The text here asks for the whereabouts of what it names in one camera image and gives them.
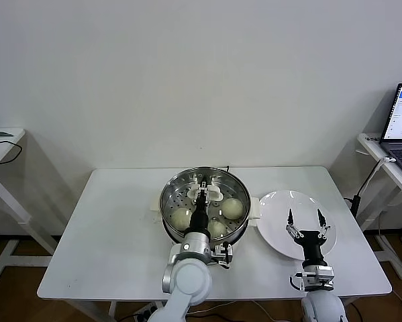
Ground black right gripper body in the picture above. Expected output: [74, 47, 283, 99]
[299, 230, 327, 266]

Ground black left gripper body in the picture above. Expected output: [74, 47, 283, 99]
[189, 201, 211, 234]

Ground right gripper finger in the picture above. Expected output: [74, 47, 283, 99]
[285, 208, 304, 240]
[316, 209, 332, 241]

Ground white steamed baozi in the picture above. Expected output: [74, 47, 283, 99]
[170, 207, 192, 231]
[221, 197, 244, 219]
[207, 219, 228, 238]

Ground stainless steel steamer basket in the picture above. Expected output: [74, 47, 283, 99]
[159, 166, 252, 245]

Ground white round plate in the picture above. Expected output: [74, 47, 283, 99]
[256, 190, 338, 261]

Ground black power adapter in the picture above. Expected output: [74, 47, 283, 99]
[343, 194, 361, 216]

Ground white side desk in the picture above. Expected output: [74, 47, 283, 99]
[0, 127, 64, 286]
[356, 132, 402, 281]

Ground white power strip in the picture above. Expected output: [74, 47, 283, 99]
[133, 301, 164, 321]

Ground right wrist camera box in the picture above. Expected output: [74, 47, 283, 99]
[313, 264, 336, 288]

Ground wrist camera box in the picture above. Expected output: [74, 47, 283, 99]
[313, 264, 336, 288]
[213, 244, 234, 270]

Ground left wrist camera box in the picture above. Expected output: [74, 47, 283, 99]
[213, 244, 234, 270]

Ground white charging cable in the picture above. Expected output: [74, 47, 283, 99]
[360, 156, 397, 197]

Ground white floor cable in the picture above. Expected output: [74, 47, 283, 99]
[187, 299, 267, 318]

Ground thin black cable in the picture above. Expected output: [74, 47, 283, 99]
[0, 140, 23, 166]

